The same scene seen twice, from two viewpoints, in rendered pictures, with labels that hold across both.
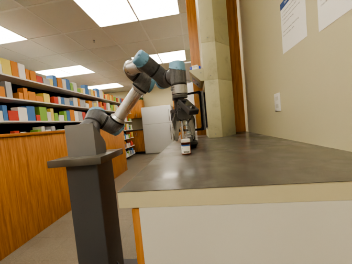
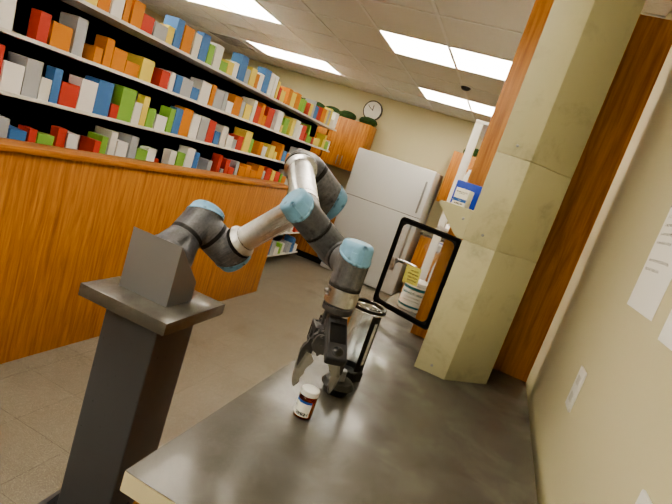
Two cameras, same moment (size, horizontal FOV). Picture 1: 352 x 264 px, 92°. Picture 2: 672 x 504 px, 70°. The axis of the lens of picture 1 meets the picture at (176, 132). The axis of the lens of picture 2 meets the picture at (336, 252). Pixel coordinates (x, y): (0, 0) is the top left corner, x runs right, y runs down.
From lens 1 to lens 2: 0.54 m
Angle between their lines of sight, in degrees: 13
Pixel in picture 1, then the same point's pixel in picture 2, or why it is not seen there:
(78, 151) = (139, 285)
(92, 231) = (107, 434)
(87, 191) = (124, 364)
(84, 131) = (163, 254)
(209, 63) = (492, 206)
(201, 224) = not seen: outside the picture
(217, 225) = not seen: outside the picture
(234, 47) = (598, 174)
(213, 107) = (455, 308)
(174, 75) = (339, 270)
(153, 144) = not seen: hidden behind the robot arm
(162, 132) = (383, 234)
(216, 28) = (551, 132)
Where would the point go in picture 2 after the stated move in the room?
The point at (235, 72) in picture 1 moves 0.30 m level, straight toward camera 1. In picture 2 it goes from (572, 234) to (560, 229)
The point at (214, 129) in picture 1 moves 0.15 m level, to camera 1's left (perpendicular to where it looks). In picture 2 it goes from (433, 355) to (392, 338)
